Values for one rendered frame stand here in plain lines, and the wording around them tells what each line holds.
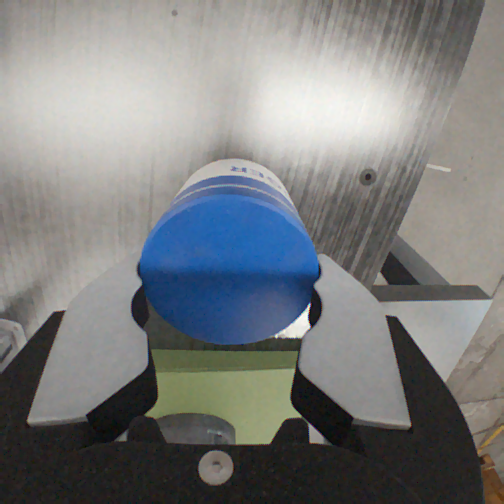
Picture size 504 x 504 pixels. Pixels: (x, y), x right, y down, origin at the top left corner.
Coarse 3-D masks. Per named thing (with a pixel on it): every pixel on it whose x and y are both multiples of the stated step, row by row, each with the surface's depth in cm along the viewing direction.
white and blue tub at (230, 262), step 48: (192, 192) 10; (240, 192) 10; (192, 240) 10; (240, 240) 10; (288, 240) 10; (144, 288) 11; (192, 288) 11; (240, 288) 11; (288, 288) 11; (192, 336) 12; (240, 336) 12
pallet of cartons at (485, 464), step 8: (488, 456) 257; (480, 464) 259; (488, 464) 250; (488, 472) 246; (496, 472) 245; (488, 480) 239; (496, 480) 238; (488, 488) 233; (496, 488) 231; (488, 496) 226; (496, 496) 224
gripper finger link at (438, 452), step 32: (416, 352) 7; (416, 384) 6; (416, 416) 6; (448, 416) 6; (352, 448) 6; (384, 448) 5; (416, 448) 5; (448, 448) 5; (416, 480) 5; (448, 480) 4; (480, 480) 4
